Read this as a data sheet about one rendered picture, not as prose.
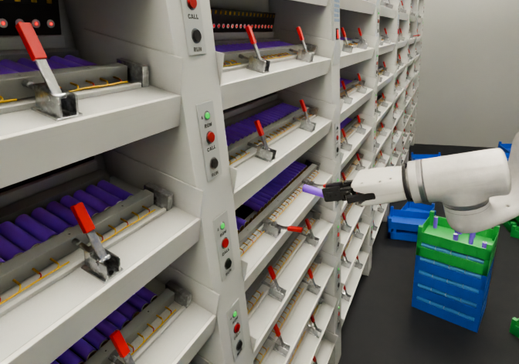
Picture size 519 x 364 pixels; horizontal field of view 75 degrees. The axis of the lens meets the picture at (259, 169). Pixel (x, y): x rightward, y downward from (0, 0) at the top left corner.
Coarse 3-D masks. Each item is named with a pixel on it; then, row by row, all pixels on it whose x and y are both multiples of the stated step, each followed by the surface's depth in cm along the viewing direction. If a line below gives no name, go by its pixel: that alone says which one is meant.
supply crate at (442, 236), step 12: (432, 216) 175; (420, 228) 163; (432, 228) 174; (444, 228) 173; (420, 240) 165; (432, 240) 160; (444, 240) 157; (468, 240) 162; (480, 240) 161; (492, 240) 160; (468, 252) 151; (480, 252) 148; (492, 252) 150
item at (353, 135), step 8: (344, 120) 170; (352, 120) 172; (360, 120) 160; (368, 120) 173; (344, 128) 156; (352, 128) 165; (360, 128) 160; (368, 128) 170; (344, 136) 138; (352, 136) 155; (360, 136) 157; (344, 144) 139; (352, 144) 146; (360, 144) 154; (344, 152) 136; (352, 152) 141; (344, 160) 130
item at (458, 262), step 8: (416, 248) 167; (424, 248) 164; (424, 256) 166; (432, 256) 163; (440, 256) 160; (448, 256) 158; (448, 264) 159; (456, 264) 157; (464, 264) 154; (472, 264) 152; (480, 264) 149; (488, 264) 147; (480, 272) 151; (488, 272) 152
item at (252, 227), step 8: (312, 168) 112; (304, 176) 107; (296, 184) 101; (288, 192) 96; (280, 200) 92; (272, 208) 88; (280, 208) 90; (256, 216) 83; (264, 216) 84; (248, 224) 80; (256, 224) 80; (240, 232) 77; (248, 232) 77; (240, 240) 74; (240, 248) 74; (248, 248) 75; (240, 256) 72
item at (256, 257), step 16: (304, 160) 120; (320, 160) 117; (320, 176) 114; (304, 192) 102; (288, 208) 93; (304, 208) 95; (288, 224) 87; (256, 240) 79; (272, 240) 80; (256, 256) 74; (272, 256) 80; (256, 272) 73
